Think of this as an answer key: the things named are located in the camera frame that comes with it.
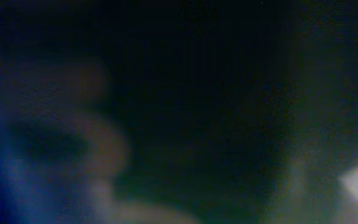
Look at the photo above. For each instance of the tissue multipack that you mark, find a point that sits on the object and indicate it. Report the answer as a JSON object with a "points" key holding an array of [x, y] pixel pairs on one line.
{"points": [[59, 159]]}

